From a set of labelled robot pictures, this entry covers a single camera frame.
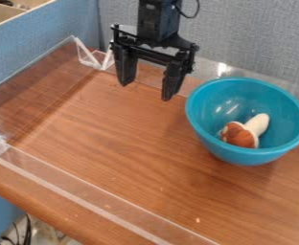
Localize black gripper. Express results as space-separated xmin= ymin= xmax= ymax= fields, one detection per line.
xmin=111 ymin=24 xmax=199 ymax=100

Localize brown and white toy mushroom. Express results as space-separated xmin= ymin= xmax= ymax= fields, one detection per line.
xmin=221 ymin=113 xmax=270 ymax=148

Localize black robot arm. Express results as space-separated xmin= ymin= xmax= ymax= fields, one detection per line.
xmin=111 ymin=0 xmax=199 ymax=100

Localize blue plastic bowl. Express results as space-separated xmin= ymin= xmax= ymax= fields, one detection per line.
xmin=186 ymin=77 xmax=299 ymax=167

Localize clear acrylic rear barrier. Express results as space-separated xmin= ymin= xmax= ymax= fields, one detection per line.
xmin=100 ymin=37 xmax=299 ymax=109

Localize clear acrylic barrier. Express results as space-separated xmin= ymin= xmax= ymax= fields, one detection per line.
xmin=100 ymin=37 xmax=299 ymax=109
xmin=0 ymin=134 xmax=221 ymax=245

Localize wooden shelf box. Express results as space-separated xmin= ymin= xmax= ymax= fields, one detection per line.
xmin=0 ymin=0 xmax=58 ymax=25

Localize clear acrylic front barrier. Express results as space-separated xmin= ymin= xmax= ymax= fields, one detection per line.
xmin=0 ymin=134 xmax=221 ymax=245

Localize clear acrylic corner bracket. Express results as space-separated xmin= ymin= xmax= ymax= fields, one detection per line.
xmin=75 ymin=37 xmax=115 ymax=71

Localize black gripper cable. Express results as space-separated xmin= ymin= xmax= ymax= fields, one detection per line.
xmin=173 ymin=0 xmax=201 ymax=19

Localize black cables under table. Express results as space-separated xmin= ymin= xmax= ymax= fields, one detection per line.
xmin=0 ymin=213 xmax=35 ymax=245

